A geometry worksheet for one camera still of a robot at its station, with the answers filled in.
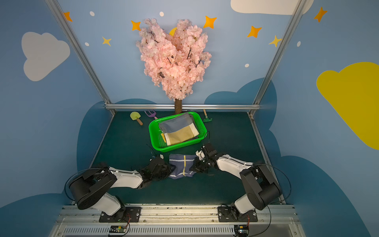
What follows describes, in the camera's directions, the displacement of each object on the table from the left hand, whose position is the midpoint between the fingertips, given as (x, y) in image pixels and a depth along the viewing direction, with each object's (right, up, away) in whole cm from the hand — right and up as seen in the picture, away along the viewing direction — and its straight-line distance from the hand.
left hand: (177, 165), depth 89 cm
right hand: (+8, -1, -3) cm, 9 cm away
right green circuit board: (+33, -28, -17) cm, 46 cm away
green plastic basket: (-18, +19, +16) cm, 31 cm away
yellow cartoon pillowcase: (-12, +17, +14) cm, 25 cm away
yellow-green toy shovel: (-37, +33, +30) cm, 58 cm away
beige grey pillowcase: (+1, +22, +14) cm, 26 cm away
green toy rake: (+20, +30, +26) cm, 44 cm away
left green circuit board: (-28, -27, -17) cm, 42 cm away
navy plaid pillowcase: (+3, +1, +4) cm, 5 cm away
